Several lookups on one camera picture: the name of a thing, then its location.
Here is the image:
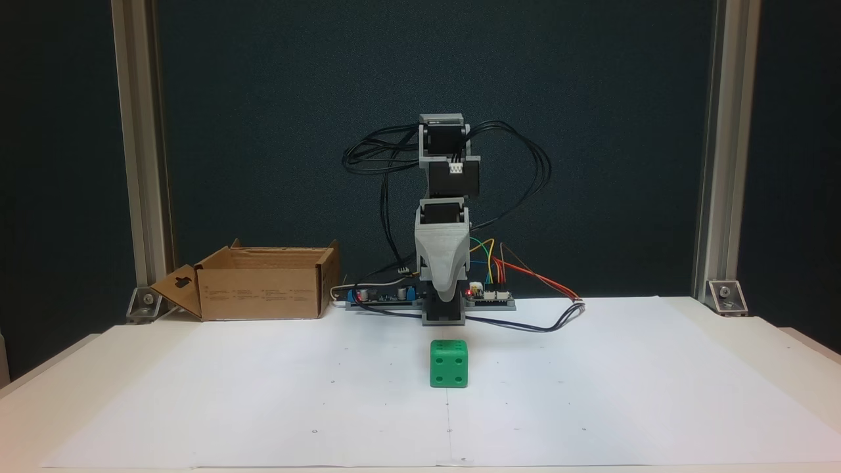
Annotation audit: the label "black servo cable loops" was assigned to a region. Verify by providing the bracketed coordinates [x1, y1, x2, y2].
[342, 125, 422, 277]

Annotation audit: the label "white paper sheet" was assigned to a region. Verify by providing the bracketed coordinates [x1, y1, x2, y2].
[41, 296, 841, 468]

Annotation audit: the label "coloured jumper wire bundle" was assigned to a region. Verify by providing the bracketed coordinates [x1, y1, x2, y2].
[469, 236, 510, 286]

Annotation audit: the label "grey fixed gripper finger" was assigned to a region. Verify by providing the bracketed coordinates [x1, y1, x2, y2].
[417, 253, 471, 304]

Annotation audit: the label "brown cardboard box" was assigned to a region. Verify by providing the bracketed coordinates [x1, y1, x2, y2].
[150, 240, 341, 323]

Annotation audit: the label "blue circuit board red LED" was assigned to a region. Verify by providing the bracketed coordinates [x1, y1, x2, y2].
[346, 281, 424, 311]

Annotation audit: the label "green dice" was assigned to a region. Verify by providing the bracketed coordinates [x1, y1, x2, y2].
[430, 339, 469, 389]

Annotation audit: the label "aluminium frame post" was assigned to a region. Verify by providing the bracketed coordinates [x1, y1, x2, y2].
[110, 0, 175, 293]
[691, 0, 763, 300]

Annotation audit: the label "red and orange wire pair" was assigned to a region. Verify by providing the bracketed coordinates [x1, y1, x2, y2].
[499, 243, 582, 303]

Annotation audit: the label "metal corner bracket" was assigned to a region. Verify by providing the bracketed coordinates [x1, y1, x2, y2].
[706, 280, 750, 317]
[126, 286, 164, 325]

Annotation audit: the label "circuit board with jumper wires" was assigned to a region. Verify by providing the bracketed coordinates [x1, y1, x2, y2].
[465, 282, 516, 311]

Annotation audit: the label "thin white cable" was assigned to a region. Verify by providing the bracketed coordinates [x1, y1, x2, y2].
[330, 275, 411, 304]

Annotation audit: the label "black cable with white connector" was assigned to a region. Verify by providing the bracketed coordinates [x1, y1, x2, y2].
[460, 120, 585, 333]

